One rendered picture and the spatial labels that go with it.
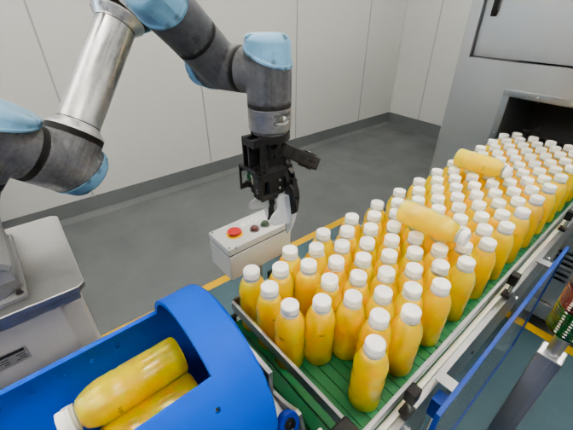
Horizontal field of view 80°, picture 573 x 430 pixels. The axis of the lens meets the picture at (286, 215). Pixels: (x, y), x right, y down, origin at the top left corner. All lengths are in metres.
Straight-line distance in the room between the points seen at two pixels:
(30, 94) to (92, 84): 2.29
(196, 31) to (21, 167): 0.41
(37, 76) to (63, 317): 2.46
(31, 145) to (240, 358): 0.53
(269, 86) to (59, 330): 0.63
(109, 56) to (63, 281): 0.47
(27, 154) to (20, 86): 2.36
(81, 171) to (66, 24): 2.36
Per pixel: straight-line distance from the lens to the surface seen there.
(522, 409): 0.87
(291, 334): 0.74
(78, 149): 0.82
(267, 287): 0.76
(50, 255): 0.89
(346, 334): 0.80
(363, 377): 0.72
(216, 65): 0.60
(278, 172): 0.62
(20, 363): 0.89
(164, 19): 0.54
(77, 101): 0.85
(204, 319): 0.51
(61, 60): 3.12
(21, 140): 0.77
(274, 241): 0.92
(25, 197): 3.35
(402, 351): 0.80
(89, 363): 0.70
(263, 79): 0.56
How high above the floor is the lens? 1.62
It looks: 33 degrees down
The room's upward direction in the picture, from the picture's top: straight up
